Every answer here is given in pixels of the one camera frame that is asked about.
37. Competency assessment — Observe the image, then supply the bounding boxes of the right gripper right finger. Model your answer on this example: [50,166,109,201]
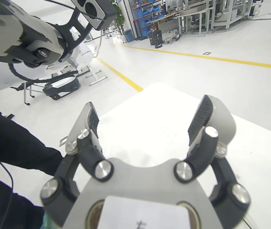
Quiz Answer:
[174,95,251,216]

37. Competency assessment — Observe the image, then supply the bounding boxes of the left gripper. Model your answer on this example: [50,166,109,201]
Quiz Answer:
[0,0,67,69]

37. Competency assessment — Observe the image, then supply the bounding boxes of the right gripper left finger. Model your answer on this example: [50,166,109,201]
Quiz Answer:
[40,102,114,213]

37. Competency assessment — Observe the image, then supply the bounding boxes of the black and white device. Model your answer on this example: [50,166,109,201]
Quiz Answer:
[42,75,80,100]

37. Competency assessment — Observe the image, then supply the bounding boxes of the white metal stand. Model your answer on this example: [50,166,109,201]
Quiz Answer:
[10,69,108,106]

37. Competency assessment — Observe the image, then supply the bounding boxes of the potted green plant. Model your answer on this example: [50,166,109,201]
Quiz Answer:
[108,0,125,38]

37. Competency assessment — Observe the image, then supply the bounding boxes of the blue waste bin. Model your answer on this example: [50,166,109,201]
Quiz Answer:
[124,29,135,42]

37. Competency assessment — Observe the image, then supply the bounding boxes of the black computer tower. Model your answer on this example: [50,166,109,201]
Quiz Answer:
[149,30,163,47]

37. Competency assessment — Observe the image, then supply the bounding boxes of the grey desk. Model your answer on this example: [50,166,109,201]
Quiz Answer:
[153,10,186,33]

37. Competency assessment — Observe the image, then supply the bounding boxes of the rack with blue bins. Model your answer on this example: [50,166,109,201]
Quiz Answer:
[128,0,162,41]

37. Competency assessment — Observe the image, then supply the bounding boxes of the black ribbed cable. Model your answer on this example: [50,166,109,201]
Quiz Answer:
[8,62,78,83]

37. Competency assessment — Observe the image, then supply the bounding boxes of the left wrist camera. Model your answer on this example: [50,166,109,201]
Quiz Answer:
[53,0,117,63]

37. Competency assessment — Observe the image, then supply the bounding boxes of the white workbench frame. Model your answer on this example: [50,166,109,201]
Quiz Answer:
[178,0,258,37]

